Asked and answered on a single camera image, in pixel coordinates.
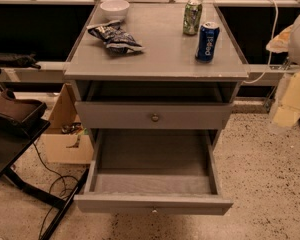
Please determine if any blue chip bag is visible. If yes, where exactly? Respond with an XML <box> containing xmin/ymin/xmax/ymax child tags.
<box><xmin>87</xmin><ymin>20</ymin><xmax>144</xmax><ymax>54</ymax></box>

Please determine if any grey drawer cabinet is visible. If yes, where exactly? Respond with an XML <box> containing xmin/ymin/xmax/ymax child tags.
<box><xmin>63</xmin><ymin>1</ymin><xmax>250</xmax><ymax>142</ymax></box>

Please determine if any black floor cable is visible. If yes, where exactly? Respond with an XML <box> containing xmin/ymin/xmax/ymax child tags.
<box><xmin>32</xmin><ymin>142</ymin><xmax>80</xmax><ymax>240</ymax></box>

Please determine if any white bowl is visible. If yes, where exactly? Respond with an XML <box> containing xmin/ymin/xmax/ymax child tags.
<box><xmin>100</xmin><ymin>0</ymin><xmax>130</xmax><ymax>21</ymax></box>

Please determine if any closed grey upper drawer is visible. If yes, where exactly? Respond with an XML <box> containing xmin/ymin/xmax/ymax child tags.
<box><xmin>75</xmin><ymin>101</ymin><xmax>233</xmax><ymax>130</ymax></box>

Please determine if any green soda can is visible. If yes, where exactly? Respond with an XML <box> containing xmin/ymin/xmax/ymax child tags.
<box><xmin>183</xmin><ymin>0</ymin><xmax>202</xmax><ymax>35</ymax></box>

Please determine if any black stand with tray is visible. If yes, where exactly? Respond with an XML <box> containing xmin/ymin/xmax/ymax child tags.
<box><xmin>0</xmin><ymin>84</ymin><xmax>88</xmax><ymax>240</ymax></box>

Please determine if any cardboard box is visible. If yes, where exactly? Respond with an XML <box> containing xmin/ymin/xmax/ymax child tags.
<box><xmin>41</xmin><ymin>84</ymin><xmax>93</xmax><ymax>164</ymax></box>

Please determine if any blue Pepsi can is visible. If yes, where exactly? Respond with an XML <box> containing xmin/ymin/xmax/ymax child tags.
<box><xmin>195</xmin><ymin>22</ymin><xmax>220</xmax><ymax>63</ymax></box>

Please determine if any black bag on shelf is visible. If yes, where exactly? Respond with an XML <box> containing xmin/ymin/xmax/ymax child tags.
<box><xmin>0</xmin><ymin>53</ymin><xmax>41</xmax><ymax>69</ymax></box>

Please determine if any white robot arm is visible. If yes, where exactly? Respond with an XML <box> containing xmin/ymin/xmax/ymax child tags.
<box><xmin>266</xmin><ymin>14</ymin><xmax>300</xmax><ymax>129</ymax></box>

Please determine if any white cable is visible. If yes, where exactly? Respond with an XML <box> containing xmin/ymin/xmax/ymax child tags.
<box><xmin>243</xmin><ymin>0</ymin><xmax>280</xmax><ymax>85</ymax></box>

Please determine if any open grey middle drawer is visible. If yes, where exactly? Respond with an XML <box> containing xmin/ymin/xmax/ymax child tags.
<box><xmin>75</xmin><ymin>129</ymin><xmax>233</xmax><ymax>215</ymax></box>

